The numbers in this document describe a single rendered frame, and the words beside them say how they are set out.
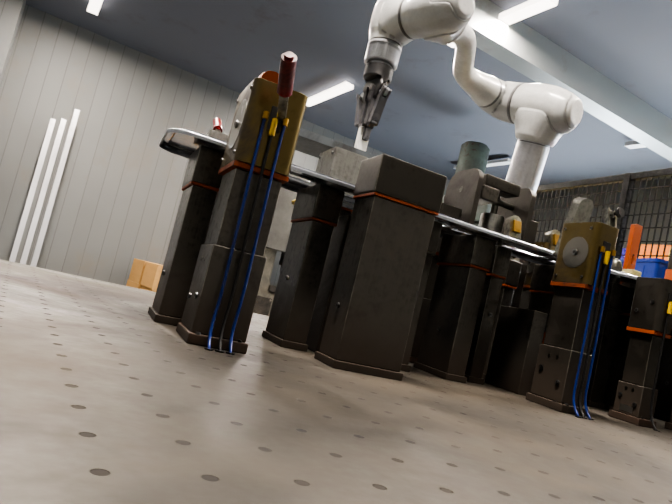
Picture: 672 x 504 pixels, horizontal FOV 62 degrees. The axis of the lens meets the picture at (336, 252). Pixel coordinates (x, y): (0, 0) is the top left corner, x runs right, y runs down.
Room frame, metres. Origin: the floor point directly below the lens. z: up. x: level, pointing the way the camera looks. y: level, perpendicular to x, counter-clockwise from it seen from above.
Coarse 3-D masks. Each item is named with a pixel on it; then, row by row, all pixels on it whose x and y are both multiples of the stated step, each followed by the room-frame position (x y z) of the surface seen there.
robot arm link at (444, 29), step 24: (408, 0) 1.31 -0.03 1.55; (432, 0) 1.25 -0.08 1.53; (456, 0) 1.23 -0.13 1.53; (408, 24) 1.32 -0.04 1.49; (432, 24) 1.28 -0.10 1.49; (456, 24) 1.26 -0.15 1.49; (456, 48) 1.44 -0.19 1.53; (456, 72) 1.57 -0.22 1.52; (480, 72) 1.65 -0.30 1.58; (480, 96) 1.69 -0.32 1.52
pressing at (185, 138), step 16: (176, 128) 0.84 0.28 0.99; (160, 144) 0.97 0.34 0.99; (176, 144) 0.98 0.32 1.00; (192, 144) 0.95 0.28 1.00; (208, 144) 0.92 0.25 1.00; (224, 144) 0.86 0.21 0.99; (288, 176) 1.01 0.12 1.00; (304, 176) 0.99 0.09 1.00; (320, 176) 0.92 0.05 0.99; (352, 192) 1.03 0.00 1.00; (352, 208) 1.15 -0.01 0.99; (448, 224) 1.11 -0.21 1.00; (464, 224) 1.04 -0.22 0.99; (496, 240) 1.16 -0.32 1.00; (512, 240) 1.08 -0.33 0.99; (528, 256) 1.27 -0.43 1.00; (544, 256) 1.21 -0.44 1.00; (624, 272) 1.19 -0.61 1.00
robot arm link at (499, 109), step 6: (504, 84) 1.71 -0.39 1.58; (510, 84) 1.71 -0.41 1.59; (516, 84) 1.70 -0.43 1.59; (504, 90) 1.71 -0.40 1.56; (510, 90) 1.70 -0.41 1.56; (504, 96) 1.71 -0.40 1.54; (510, 96) 1.69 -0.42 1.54; (498, 102) 1.72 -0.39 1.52; (504, 102) 1.71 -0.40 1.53; (486, 108) 1.74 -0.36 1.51; (492, 108) 1.74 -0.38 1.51; (498, 108) 1.73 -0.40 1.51; (504, 108) 1.72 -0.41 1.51; (492, 114) 1.78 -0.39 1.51; (498, 114) 1.75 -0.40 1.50; (504, 114) 1.73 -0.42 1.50; (504, 120) 1.76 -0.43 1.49; (510, 120) 1.73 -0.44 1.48
